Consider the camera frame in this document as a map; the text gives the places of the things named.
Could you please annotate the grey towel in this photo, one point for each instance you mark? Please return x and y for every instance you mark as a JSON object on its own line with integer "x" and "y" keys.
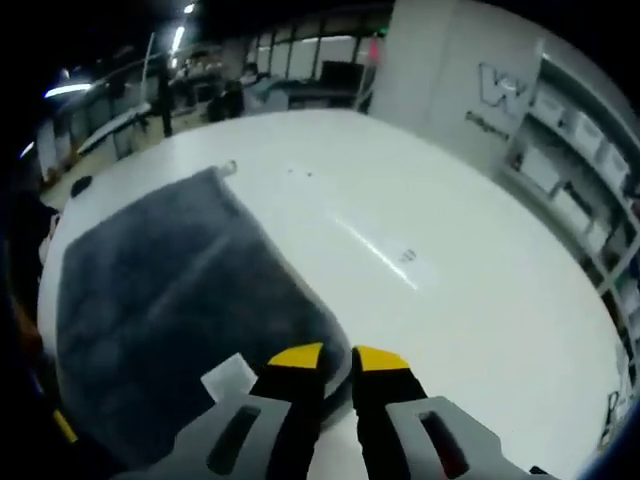
{"x": 175, "y": 300}

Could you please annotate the person's black printed shirt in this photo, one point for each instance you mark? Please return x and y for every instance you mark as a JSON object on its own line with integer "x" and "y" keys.
{"x": 20, "y": 300}

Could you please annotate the small black object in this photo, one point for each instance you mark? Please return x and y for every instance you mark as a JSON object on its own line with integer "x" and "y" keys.
{"x": 82, "y": 186}

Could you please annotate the grey metal storage shelf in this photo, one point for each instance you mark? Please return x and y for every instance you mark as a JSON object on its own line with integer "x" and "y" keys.
{"x": 590, "y": 175}

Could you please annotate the black stand pole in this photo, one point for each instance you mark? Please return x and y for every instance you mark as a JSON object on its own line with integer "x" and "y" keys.
{"x": 165, "y": 100}

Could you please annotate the rows of white storage boxes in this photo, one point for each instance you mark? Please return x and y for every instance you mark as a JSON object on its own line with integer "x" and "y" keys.
{"x": 585, "y": 135}

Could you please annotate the black equipment cabinet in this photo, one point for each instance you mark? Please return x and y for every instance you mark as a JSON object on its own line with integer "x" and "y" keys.
{"x": 342, "y": 82}

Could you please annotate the pink object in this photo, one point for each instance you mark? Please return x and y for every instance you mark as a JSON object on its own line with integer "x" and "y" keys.
{"x": 375, "y": 50}

